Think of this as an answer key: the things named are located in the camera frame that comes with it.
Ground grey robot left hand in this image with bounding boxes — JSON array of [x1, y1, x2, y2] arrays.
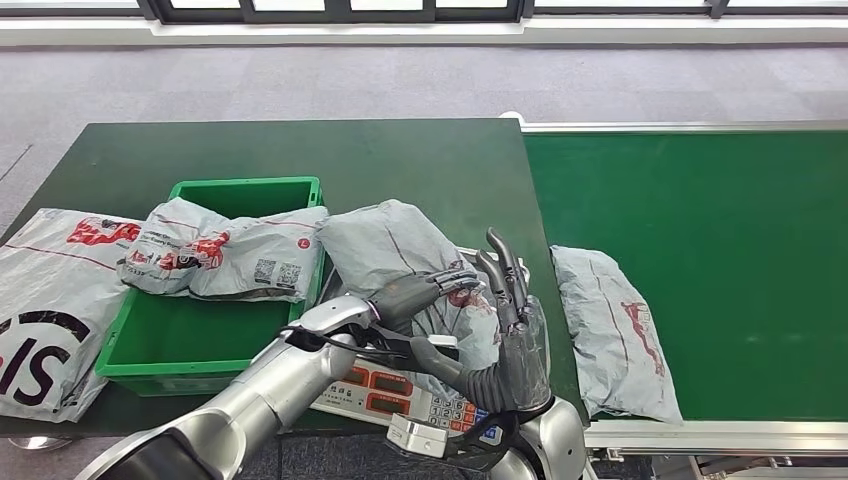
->
[[367, 268, 482, 333]]

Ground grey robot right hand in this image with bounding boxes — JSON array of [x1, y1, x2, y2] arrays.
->
[[409, 227, 555, 415]]

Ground dark window frame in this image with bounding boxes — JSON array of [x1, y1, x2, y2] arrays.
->
[[0, 0, 848, 24]]

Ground electronic weighing scale steel tray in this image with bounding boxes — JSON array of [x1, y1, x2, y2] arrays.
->
[[309, 243, 533, 440]]

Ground round metal table foot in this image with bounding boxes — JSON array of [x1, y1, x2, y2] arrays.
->
[[7, 437, 73, 452]]

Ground grey courier package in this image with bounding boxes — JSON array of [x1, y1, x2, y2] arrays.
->
[[316, 198, 502, 400], [550, 245, 684, 426]]

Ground green conveyor belt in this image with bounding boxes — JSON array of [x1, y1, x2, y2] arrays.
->
[[523, 130, 848, 424]]

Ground green plastic basket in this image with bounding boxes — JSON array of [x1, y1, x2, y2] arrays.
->
[[94, 175, 327, 397]]

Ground white package with QR codes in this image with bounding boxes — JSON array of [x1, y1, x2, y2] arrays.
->
[[117, 197, 331, 305]]

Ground flat grey courier package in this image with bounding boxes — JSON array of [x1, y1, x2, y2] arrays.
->
[[550, 245, 684, 426]]

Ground dark green table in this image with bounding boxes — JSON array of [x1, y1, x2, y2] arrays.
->
[[0, 117, 590, 438]]

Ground large white package black letters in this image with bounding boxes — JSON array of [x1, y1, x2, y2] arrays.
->
[[0, 209, 144, 425]]

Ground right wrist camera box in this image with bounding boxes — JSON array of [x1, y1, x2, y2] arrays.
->
[[386, 413, 453, 460]]

